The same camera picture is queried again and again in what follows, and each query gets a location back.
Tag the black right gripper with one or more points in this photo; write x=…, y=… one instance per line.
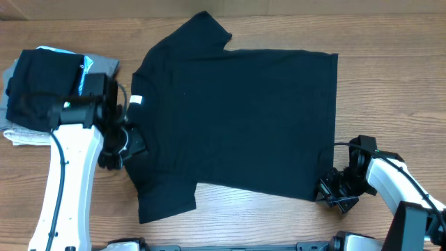
x=324, y=186

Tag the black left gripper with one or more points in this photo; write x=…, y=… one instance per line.
x=139, y=145

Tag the black t-shirt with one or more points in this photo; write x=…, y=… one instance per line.
x=259, y=120

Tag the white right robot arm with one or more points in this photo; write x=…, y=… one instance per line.
x=417, y=216

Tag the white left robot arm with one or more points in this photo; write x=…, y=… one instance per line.
x=85, y=132

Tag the folded grey garment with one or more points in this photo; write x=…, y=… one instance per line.
x=101, y=64

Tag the folded light blue garment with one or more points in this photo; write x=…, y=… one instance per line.
x=85, y=66

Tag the folded beige garment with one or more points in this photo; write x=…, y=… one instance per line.
x=20, y=136

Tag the folded black garment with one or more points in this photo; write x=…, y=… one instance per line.
x=40, y=78

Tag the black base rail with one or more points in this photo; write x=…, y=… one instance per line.
x=139, y=244

